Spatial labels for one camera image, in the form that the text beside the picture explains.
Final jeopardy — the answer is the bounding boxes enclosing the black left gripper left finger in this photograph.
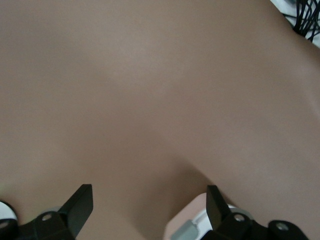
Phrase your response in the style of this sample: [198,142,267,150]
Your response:
[18,184,94,240]

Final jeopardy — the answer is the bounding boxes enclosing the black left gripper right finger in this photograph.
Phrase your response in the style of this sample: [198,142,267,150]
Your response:
[199,184,270,240]

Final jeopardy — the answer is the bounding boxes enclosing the white box lid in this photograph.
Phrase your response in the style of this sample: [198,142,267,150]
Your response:
[171,203,251,240]

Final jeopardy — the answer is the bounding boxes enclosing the pink plastic box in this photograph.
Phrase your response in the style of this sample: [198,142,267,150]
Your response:
[163,192,208,240]

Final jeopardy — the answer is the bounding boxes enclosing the brown table cover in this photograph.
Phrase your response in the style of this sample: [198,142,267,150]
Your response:
[0,0,320,240]

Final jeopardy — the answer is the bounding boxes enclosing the black floor cable bundle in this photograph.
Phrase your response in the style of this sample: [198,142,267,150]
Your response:
[282,0,320,48]

